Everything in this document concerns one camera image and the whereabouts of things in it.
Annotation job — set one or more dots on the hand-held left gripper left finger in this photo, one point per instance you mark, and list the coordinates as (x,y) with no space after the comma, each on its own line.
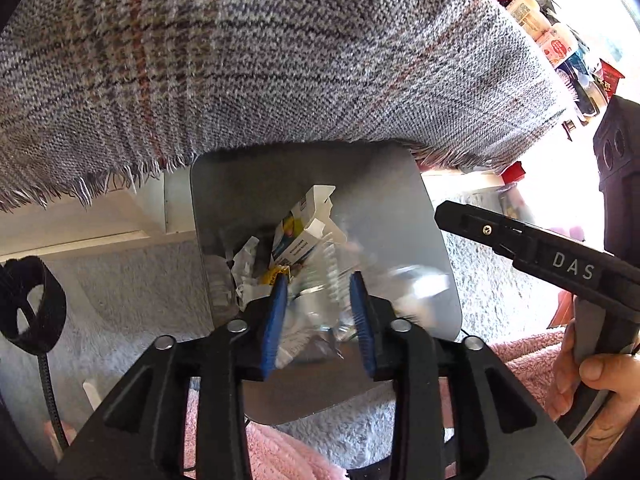
(274,330)

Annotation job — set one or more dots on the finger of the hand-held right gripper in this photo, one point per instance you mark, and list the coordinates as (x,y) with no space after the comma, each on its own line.
(475,227)

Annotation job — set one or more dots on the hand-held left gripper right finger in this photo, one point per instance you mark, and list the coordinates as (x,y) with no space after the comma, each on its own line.
(362,330)

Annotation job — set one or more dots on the dark grey trash bin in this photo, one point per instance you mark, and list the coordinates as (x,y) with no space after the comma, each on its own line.
(380,200)

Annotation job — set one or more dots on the white blue medicine box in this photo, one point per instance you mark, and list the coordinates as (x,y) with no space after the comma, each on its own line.
(305,230)

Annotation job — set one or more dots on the person's right hand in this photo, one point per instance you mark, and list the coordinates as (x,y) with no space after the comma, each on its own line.
(612,375)

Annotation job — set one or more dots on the small red item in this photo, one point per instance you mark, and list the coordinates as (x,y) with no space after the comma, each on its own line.
(512,172)

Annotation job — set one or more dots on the red snack bag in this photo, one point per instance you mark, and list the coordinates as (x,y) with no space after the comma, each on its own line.
(611,80)

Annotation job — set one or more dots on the pink hairbrush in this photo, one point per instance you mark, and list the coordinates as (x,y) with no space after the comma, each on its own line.
(572,87)

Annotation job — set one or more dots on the pink fluffy garment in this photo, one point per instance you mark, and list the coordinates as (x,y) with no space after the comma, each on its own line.
(280,455)

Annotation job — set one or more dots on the white low table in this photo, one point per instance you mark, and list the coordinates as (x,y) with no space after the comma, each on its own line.
(75,225)

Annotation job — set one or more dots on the grey plaid fringed blanket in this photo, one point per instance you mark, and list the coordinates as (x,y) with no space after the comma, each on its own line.
(250,60)

